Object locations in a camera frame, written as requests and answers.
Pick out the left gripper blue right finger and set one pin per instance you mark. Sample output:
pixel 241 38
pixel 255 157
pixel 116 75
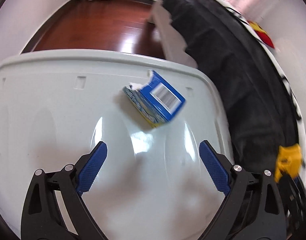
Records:
pixel 252 207

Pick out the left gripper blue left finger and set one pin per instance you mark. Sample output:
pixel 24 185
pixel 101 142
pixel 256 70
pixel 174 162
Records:
pixel 41 216

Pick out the yellow plastic toy piece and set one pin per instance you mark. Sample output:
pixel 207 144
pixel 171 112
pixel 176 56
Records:
pixel 289 161

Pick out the small dark blue carton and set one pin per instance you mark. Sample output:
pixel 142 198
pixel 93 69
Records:
pixel 157 100

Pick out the bed with logo blanket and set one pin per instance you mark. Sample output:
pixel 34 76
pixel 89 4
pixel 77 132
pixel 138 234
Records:
pixel 262 111

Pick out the grey plastic storage box lid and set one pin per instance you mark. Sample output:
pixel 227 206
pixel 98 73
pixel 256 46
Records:
pixel 57 105

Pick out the red yellow pillow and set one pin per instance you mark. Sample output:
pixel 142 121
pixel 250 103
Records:
pixel 262 34

